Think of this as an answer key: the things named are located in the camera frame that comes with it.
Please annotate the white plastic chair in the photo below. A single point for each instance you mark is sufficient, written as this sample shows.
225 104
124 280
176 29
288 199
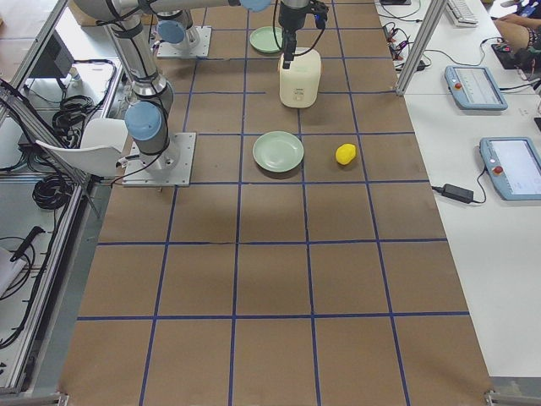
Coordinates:
100 148

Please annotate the teach pendant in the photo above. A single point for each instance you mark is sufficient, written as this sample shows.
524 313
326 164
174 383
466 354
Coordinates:
513 165
474 88

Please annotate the green plate far side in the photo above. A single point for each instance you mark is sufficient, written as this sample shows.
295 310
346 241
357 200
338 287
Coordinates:
266 39

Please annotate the cream white rice cooker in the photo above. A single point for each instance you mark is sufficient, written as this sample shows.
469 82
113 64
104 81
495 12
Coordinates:
299 84

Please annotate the near teach pendant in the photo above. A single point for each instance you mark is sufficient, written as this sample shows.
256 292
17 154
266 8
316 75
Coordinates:
513 165

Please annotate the white keyboard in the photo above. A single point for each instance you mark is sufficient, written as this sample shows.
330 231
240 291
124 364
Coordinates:
460 14

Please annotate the person at desk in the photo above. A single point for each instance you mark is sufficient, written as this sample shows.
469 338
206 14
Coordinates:
522 35

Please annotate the green plate near cooker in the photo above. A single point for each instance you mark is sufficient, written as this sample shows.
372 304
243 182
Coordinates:
278 151

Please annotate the yellow toy bell pepper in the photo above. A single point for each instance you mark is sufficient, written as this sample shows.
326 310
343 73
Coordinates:
345 154

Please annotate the black gripper pressing cooker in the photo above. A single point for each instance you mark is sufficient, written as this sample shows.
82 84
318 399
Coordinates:
290 20

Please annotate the black power adapter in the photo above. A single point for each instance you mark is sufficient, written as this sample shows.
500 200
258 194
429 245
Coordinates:
457 193

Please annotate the aluminium frame post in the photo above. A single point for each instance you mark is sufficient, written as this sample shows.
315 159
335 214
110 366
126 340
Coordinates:
425 32

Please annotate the far teach pendant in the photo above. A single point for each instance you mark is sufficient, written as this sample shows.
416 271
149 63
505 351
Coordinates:
474 88

